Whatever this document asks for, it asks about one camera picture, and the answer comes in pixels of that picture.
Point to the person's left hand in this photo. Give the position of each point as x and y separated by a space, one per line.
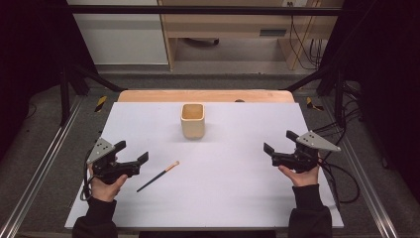
104 191

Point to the light wooden desk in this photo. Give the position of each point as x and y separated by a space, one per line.
224 24

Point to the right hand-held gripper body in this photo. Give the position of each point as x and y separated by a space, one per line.
312 142

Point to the person's right hand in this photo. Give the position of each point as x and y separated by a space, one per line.
303 179

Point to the black curtain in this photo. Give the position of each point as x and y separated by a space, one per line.
29 49
386 66

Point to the white cabinet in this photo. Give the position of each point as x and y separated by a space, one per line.
122 39

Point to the black metal stand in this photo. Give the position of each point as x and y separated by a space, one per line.
65 99
338 99

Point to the wooden table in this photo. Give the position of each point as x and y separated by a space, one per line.
198 96

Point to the aluminium rail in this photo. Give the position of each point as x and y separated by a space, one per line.
363 178
39 165

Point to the white board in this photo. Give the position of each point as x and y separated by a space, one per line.
214 185

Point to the square wooden cup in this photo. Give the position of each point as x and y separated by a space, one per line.
192 127

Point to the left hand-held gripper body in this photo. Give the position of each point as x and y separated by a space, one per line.
100 152

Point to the black metal crossbar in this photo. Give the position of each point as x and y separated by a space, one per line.
198 10

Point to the dark chopstick with wooden tip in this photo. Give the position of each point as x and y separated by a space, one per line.
157 177

